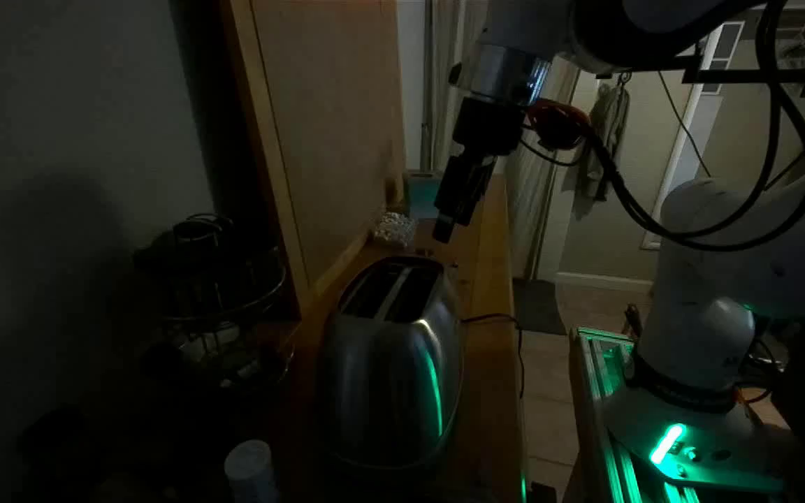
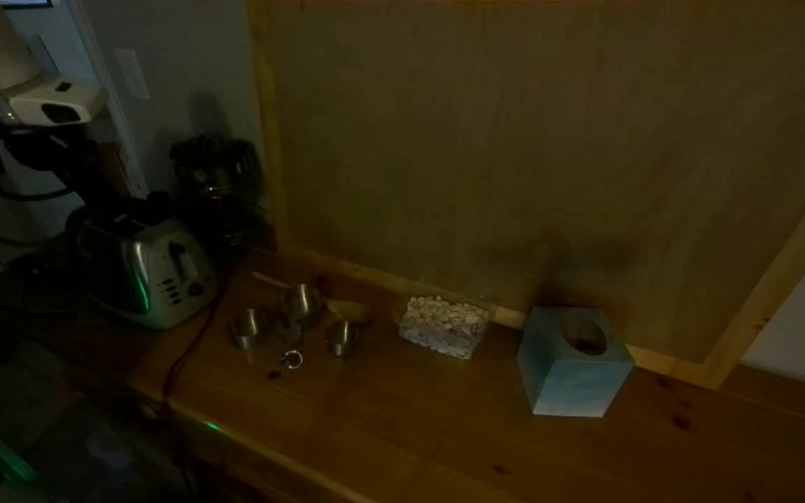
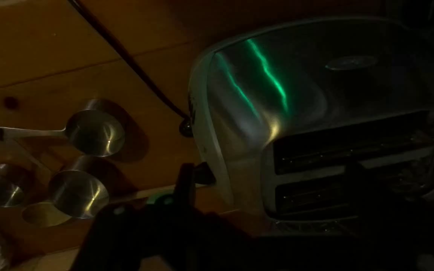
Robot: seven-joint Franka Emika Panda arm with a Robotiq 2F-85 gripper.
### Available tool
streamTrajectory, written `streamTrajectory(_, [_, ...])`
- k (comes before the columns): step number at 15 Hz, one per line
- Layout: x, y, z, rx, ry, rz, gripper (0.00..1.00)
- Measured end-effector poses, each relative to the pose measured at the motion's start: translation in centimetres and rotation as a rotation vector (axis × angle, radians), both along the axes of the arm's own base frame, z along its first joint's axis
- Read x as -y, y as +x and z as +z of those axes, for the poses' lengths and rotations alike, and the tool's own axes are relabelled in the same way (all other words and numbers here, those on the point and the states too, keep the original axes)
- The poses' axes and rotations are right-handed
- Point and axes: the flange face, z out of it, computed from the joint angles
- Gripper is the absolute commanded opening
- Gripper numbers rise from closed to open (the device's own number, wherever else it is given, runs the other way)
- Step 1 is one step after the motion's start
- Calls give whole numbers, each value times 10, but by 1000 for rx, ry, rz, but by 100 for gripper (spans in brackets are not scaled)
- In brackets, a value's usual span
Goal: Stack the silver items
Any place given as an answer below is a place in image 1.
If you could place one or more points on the beige curtain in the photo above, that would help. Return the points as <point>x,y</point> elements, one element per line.
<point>444,44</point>

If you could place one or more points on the tall wooden panel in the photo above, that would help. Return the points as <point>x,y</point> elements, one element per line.
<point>328,130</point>

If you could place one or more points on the aluminium robot stand frame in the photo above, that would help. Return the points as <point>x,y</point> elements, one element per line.
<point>599,373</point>

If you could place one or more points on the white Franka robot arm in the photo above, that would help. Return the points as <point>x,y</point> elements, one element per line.
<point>700,335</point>

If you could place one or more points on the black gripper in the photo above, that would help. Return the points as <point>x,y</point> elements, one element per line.
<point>482,130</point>

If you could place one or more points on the black wall bracket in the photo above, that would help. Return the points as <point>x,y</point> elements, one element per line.
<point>746,72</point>

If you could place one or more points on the hanging grey towel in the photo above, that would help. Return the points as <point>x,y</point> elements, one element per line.
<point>608,130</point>

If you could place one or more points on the silver two-slot toaster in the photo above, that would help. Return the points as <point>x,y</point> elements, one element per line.
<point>392,373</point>

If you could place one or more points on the white cylindrical container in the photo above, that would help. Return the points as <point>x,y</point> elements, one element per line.
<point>249,470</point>

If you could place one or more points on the white door frame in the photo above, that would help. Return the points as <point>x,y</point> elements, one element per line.
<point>692,139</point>

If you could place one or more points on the teal box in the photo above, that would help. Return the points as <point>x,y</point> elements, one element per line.
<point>420,192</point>

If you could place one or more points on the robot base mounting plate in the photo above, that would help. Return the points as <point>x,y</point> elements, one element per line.
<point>692,447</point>

